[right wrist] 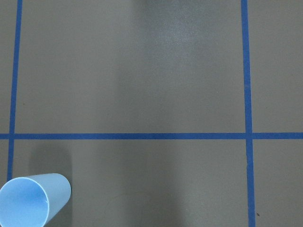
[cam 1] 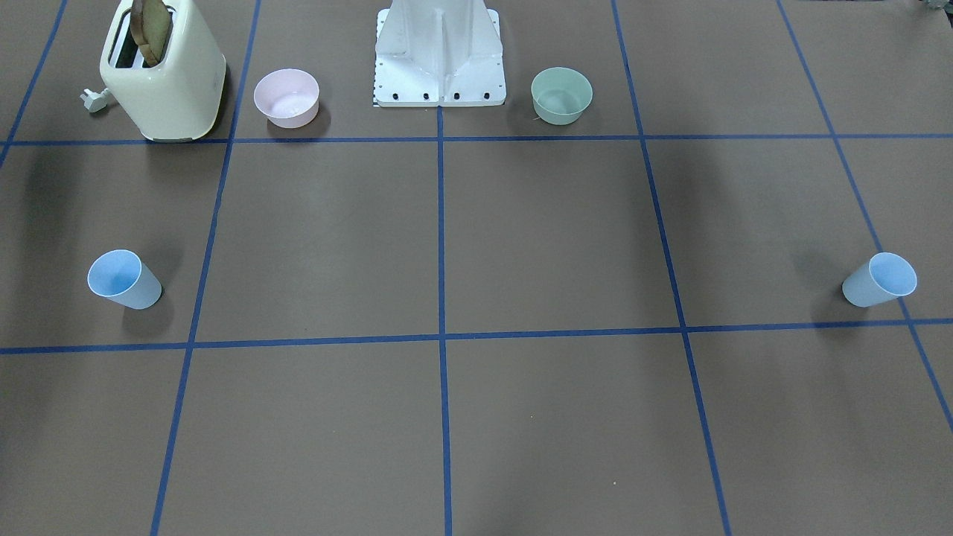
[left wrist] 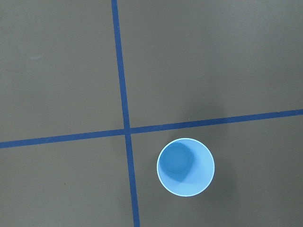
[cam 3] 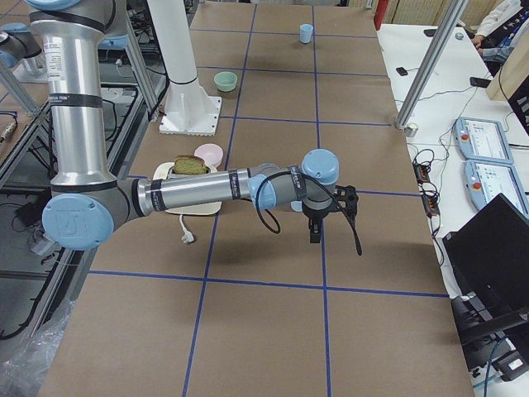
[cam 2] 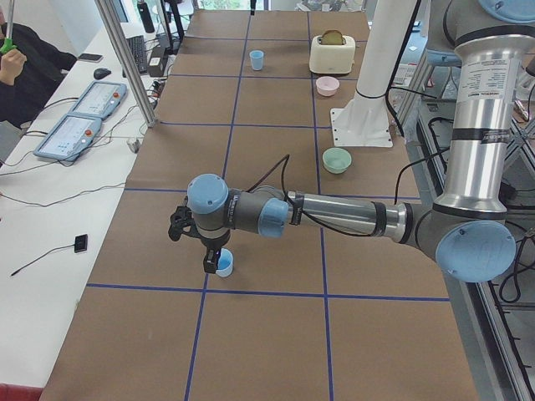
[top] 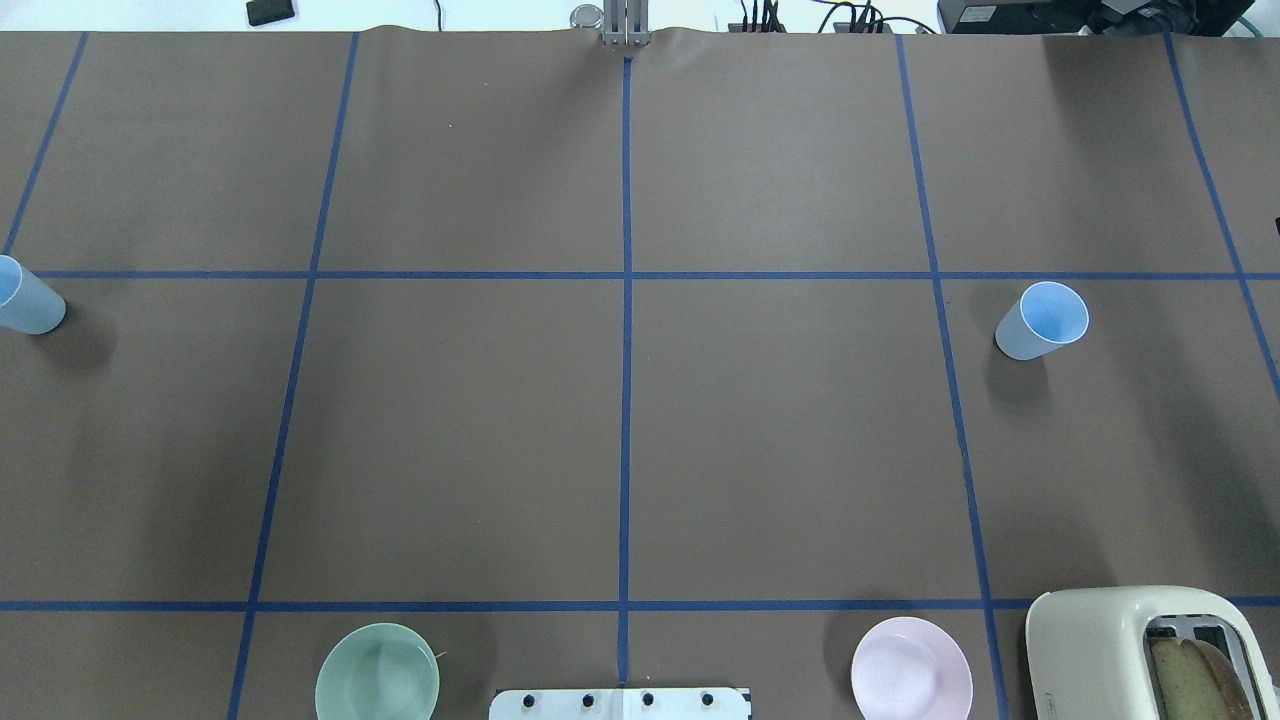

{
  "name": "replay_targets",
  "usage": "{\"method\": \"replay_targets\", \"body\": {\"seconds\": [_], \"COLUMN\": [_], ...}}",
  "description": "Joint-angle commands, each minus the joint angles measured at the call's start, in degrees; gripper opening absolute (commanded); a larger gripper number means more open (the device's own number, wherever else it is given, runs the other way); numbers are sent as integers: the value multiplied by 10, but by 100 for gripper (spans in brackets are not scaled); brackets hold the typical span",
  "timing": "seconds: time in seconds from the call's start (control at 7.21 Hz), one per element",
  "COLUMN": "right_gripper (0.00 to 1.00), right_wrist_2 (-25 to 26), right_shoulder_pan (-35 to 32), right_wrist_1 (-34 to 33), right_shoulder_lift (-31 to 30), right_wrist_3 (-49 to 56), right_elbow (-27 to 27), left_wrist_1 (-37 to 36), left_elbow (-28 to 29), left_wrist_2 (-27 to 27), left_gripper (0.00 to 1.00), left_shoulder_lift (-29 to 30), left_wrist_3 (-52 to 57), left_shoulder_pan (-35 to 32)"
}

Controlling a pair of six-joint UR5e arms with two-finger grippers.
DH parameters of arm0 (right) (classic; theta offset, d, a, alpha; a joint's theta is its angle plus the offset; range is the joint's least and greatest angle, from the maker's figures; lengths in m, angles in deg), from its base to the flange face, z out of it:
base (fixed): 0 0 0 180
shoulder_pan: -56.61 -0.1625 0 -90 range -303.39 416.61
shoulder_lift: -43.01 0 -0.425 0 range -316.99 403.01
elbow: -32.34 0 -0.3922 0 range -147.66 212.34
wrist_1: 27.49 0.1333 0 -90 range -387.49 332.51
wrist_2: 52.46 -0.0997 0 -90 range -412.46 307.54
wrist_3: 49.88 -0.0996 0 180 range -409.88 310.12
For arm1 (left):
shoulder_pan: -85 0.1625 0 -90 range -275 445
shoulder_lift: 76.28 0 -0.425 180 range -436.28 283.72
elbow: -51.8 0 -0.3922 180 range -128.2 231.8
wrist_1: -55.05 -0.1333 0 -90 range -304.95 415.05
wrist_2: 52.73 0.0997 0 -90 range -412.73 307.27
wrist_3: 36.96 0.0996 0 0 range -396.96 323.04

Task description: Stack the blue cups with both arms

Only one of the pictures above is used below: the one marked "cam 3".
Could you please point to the white toaster power plug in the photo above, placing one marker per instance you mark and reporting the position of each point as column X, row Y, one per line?
column 187, row 236

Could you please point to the blue teach pendant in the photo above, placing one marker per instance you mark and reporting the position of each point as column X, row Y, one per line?
column 481, row 139
column 486, row 180

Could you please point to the black laptop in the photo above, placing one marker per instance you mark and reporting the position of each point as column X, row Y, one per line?
column 489, row 254

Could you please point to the upper blue teach pendant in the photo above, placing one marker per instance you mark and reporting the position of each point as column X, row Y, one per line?
column 481, row 139

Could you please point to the mint green bowl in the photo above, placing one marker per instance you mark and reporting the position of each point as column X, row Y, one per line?
column 225, row 81

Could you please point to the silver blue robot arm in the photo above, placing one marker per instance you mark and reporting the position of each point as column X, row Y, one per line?
column 88, row 202
column 18, row 45

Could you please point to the small metal tin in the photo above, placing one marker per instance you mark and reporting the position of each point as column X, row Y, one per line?
column 411, row 129

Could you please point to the cream toaster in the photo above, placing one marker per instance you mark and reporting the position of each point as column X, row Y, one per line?
column 184, row 200

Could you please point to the seated person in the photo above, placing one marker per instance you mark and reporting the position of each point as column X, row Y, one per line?
column 499, row 33

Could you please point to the lower blue teach pendant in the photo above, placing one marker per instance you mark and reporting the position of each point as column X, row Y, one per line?
column 486, row 180

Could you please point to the pink bowl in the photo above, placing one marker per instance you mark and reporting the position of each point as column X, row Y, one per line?
column 212, row 154

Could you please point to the aluminium frame post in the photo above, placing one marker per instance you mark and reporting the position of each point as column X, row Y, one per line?
column 430, row 59

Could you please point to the light blue cup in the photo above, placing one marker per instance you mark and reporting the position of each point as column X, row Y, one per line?
column 305, row 33

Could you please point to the black usb hub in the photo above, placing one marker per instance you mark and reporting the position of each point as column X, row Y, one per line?
column 428, row 191

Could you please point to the toast slice in toaster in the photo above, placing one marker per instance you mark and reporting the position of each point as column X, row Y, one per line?
column 189, row 165

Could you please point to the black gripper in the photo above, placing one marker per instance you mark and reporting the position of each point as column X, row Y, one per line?
column 313, row 217

